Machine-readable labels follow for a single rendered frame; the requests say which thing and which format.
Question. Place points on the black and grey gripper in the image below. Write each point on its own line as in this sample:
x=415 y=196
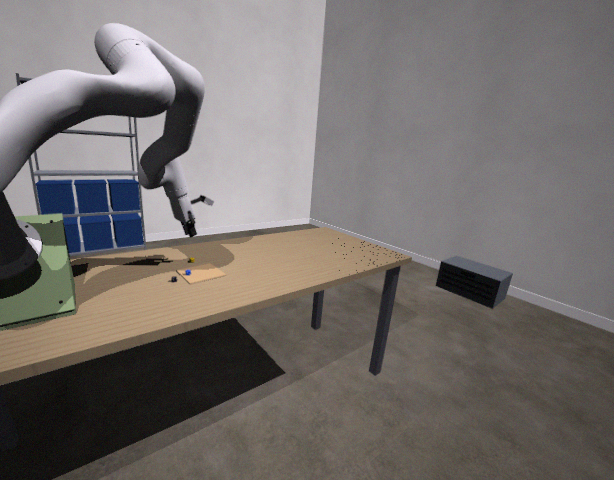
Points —
x=182 y=212

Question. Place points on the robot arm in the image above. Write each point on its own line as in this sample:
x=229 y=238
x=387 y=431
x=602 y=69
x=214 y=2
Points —
x=140 y=86

